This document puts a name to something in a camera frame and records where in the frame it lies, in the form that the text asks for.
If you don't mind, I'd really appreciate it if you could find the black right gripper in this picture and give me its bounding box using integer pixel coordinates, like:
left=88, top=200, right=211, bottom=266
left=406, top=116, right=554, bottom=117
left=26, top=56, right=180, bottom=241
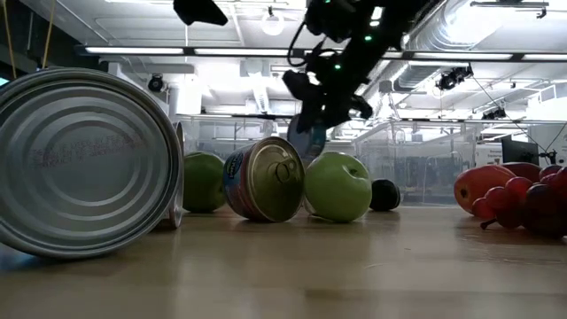
left=282, top=57, right=374, bottom=134

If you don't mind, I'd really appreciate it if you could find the green apple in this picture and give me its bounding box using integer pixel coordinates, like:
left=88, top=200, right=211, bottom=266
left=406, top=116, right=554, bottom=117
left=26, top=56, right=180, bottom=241
left=182, top=151, right=228, bottom=214
left=303, top=151, right=374, bottom=223

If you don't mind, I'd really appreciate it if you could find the blue label tin can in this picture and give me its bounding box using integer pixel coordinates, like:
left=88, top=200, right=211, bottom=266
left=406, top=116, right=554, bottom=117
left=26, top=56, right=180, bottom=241
left=221, top=136, right=307, bottom=223

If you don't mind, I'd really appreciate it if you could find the silver tin can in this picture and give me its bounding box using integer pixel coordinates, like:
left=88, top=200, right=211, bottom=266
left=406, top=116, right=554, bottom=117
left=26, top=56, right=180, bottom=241
left=152, top=121, right=187, bottom=231

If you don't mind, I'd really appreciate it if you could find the green label tuna can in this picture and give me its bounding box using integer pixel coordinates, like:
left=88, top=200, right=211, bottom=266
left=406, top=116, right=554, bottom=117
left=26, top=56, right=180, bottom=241
left=0, top=66, right=185, bottom=261

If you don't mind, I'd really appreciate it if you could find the dark red mango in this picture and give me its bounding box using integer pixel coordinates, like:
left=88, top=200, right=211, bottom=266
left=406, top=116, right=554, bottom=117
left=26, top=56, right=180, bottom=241
left=500, top=161, right=544, bottom=183

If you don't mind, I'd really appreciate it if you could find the red grape bunch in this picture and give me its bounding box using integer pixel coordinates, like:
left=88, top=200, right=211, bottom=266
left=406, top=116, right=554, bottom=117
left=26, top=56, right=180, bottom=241
left=470, top=166, right=567, bottom=240

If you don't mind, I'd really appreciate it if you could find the long ceiling light strip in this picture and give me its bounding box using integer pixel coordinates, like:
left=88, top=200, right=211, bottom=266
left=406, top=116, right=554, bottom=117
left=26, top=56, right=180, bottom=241
left=77, top=43, right=567, bottom=63

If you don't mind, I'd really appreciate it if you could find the black plum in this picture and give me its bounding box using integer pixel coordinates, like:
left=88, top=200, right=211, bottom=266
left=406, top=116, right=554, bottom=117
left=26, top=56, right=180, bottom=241
left=369, top=178, right=402, bottom=213

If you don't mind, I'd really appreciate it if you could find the clear plastic bin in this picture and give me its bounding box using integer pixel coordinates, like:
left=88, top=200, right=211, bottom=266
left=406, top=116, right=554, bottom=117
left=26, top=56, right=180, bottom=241
left=353, top=120, right=478, bottom=207
left=175, top=113, right=271, bottom=156

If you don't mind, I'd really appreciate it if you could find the black spotlight cluster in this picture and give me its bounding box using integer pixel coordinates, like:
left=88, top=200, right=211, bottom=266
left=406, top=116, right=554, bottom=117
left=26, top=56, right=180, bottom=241
left=436, top=65, right=474, bottom=92

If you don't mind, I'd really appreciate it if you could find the red orange mango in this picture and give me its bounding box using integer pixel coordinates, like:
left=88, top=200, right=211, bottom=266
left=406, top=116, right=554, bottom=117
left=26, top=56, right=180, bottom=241
left=453, top=164, right=517, bottom=214

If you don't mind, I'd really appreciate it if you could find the black monitor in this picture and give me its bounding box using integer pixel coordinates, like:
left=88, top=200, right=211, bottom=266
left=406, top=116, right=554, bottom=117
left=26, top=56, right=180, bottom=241
left=501, top=135, right=540, bottom=166

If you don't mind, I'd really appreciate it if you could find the white ring lamp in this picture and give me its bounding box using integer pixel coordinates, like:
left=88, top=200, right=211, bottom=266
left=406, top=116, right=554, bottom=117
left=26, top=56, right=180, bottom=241
left=260, top=6, right=285, bottom=36

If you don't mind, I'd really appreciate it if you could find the yellow power cable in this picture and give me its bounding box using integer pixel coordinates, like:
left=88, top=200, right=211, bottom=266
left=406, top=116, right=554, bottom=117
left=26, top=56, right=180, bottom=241
left=1, top=0, right=58, bottom=82

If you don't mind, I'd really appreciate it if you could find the silver ventilation duct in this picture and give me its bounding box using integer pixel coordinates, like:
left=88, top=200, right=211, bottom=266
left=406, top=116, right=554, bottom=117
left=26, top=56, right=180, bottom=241
left=416, top=0, right=522, bottom=51

